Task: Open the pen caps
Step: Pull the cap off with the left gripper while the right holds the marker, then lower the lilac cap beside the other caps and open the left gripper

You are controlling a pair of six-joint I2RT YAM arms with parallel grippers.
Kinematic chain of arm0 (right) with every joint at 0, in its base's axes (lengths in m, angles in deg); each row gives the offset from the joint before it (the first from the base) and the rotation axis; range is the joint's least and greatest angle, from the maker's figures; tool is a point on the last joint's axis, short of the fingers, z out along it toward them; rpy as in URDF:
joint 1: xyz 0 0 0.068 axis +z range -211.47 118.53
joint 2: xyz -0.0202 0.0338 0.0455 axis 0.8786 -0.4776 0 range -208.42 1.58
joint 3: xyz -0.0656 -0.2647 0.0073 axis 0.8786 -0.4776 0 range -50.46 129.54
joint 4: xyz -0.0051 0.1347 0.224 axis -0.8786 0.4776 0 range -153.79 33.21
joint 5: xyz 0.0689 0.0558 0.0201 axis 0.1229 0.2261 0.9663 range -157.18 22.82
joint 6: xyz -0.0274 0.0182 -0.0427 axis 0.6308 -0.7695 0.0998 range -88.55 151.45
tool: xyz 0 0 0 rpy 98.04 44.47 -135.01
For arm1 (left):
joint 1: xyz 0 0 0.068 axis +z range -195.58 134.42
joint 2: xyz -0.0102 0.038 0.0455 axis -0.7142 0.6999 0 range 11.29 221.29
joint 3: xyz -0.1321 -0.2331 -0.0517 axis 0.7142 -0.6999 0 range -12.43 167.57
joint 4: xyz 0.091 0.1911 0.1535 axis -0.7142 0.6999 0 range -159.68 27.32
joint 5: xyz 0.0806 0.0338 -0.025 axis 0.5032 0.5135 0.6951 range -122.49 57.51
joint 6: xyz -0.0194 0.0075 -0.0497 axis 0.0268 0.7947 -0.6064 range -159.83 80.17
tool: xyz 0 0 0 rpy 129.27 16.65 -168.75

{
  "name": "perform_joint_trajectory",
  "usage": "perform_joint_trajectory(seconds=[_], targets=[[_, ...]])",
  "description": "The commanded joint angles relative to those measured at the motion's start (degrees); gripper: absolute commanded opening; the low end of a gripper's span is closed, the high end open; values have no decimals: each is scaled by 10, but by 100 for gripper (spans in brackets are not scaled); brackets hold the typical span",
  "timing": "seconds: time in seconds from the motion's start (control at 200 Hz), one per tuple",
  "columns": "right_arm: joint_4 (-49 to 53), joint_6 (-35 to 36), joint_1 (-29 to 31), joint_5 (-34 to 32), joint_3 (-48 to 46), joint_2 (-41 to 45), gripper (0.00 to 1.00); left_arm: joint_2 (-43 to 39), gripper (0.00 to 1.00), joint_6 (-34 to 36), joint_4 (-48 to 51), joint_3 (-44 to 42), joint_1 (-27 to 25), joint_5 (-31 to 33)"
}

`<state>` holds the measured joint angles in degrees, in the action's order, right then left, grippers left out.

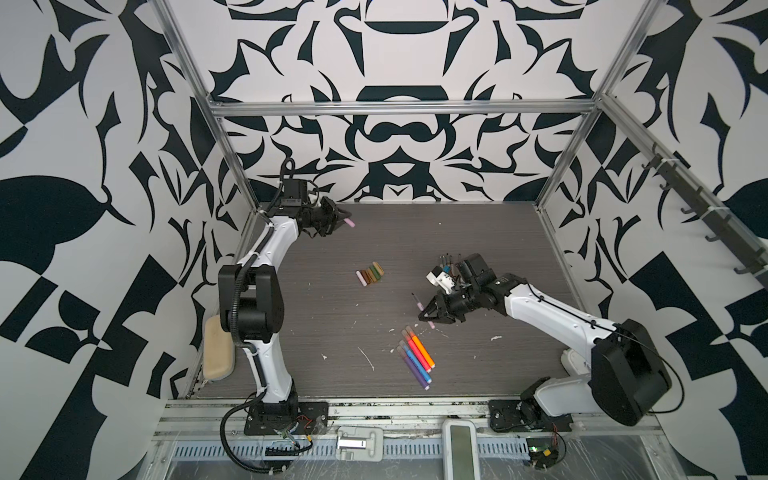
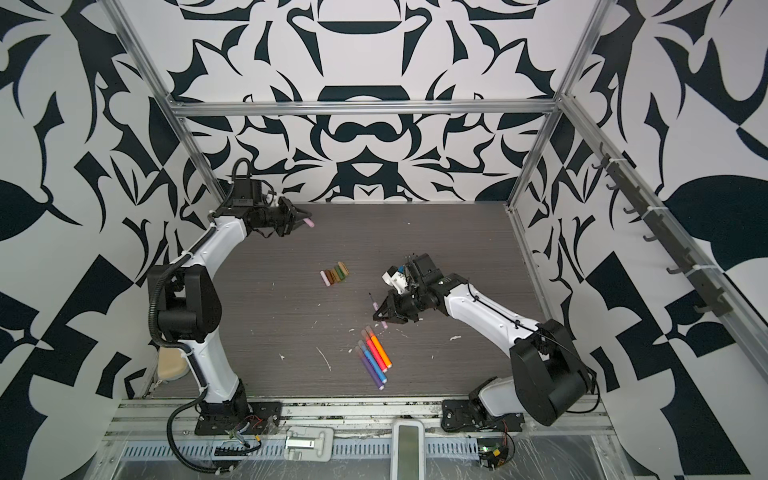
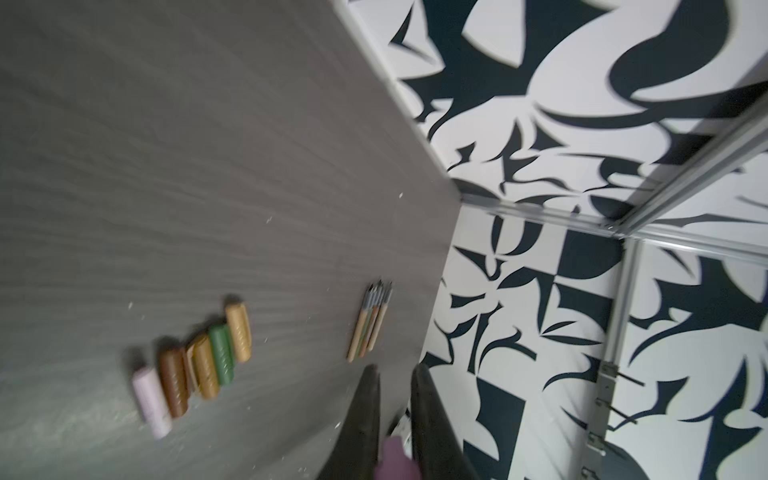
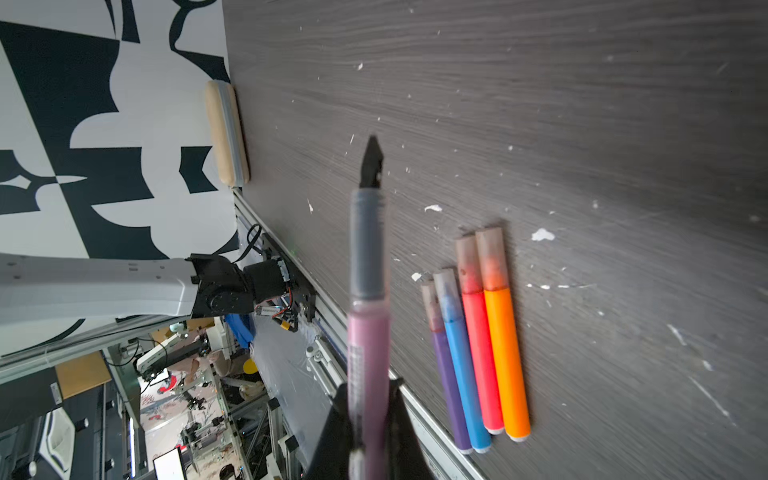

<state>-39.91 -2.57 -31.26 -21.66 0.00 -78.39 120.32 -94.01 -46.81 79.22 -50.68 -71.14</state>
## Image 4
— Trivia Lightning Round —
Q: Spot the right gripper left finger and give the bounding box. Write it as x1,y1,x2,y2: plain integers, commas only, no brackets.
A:
304,383,353,480

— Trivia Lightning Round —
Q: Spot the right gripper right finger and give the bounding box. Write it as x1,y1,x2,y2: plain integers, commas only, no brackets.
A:
387,379,434,480

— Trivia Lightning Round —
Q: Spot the lilac marker pen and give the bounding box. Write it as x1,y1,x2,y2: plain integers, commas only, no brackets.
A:
347,135,391,479

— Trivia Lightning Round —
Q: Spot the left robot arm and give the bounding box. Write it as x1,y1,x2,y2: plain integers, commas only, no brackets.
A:
1,254,291,325

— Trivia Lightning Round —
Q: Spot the purple marker pen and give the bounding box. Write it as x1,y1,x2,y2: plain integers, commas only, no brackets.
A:
421,281,474,455

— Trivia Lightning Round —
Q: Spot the red marker pen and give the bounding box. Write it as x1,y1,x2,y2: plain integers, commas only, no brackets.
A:
455,235,504,435

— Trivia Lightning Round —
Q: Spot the orange marker pen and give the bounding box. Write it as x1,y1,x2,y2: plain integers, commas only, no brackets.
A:
475,227,531,443

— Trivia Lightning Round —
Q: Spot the beige sponge pad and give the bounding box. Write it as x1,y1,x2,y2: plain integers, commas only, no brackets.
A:
204,80,250,188

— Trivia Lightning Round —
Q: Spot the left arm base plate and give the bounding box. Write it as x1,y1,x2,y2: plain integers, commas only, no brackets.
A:
257,233,317,332

